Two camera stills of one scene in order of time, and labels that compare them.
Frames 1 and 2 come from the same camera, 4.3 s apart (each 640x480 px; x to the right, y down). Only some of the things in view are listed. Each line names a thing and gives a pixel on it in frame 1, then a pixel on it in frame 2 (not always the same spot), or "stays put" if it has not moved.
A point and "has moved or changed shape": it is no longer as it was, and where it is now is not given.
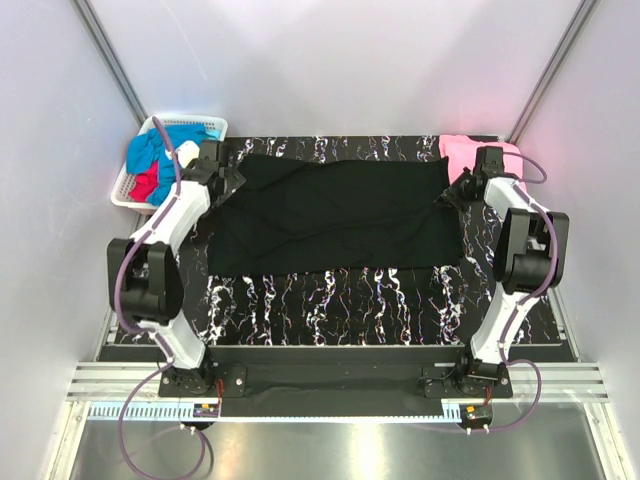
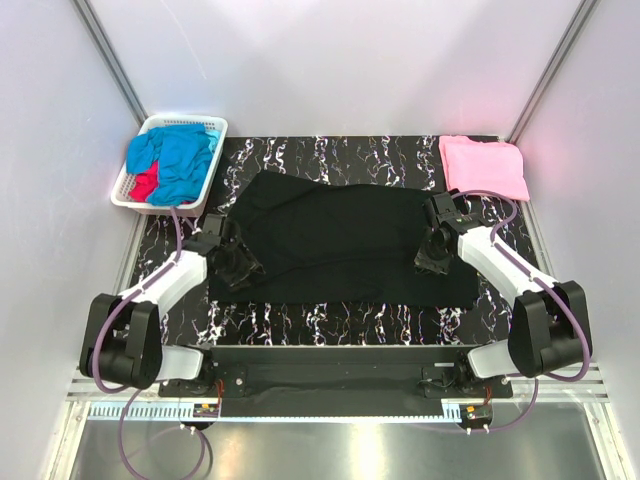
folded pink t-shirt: x=460 y=152 stays put
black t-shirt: x=296 y=215 has moved or changed shape
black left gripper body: x=232 y=183 → x=239 y=263
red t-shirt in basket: x=145 y=184 stays put
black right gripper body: x=458 y=195 → x=429 y=257
